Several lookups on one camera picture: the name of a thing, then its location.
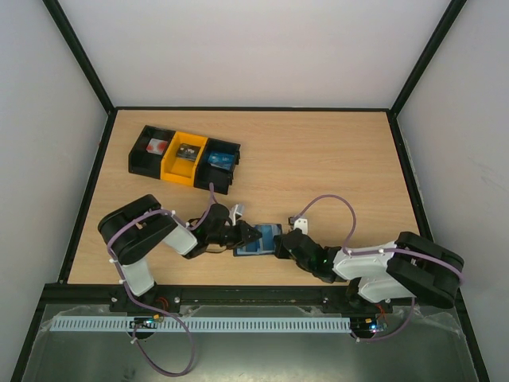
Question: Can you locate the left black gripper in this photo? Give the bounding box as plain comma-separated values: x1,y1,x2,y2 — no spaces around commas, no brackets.
208,220,262,250

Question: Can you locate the blue card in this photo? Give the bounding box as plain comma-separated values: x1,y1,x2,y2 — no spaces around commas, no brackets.
255,224,282,255
208,151,235,171

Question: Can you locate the blue card holder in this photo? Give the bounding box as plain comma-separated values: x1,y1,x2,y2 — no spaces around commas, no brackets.
233,224,282,257

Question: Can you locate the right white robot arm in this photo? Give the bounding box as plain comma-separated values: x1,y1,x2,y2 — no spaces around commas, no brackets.
274,228,464,312

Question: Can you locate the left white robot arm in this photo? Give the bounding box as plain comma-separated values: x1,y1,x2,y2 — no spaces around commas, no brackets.
98,194,262,297

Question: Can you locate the black card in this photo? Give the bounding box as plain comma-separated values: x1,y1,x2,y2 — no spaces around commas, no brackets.
176,143,201,162

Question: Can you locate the red white card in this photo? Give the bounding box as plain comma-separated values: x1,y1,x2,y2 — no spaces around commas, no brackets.
146,138,169,155

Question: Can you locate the black bin right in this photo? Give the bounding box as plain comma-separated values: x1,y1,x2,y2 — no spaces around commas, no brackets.
193,138,241,195

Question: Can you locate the black bin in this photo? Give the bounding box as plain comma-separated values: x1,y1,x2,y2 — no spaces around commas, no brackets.
193,138,241,195
128,125,176,179

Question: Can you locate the yellow bin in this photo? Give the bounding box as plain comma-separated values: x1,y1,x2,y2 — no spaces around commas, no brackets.
160,131,208,186

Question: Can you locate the black bin left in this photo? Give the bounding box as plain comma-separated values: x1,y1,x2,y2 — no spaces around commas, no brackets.
128,125,176,179

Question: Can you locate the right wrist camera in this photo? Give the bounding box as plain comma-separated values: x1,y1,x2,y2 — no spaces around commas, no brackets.
288,216,309,235

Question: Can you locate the black rail base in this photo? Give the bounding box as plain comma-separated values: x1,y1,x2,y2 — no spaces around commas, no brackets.
38,283,379,317

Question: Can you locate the white slotted cable duct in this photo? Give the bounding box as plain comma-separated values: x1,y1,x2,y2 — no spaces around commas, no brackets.
49,316,351,333

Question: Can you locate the black enclosure frame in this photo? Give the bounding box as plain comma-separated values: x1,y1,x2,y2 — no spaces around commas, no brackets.
11,0,490,381

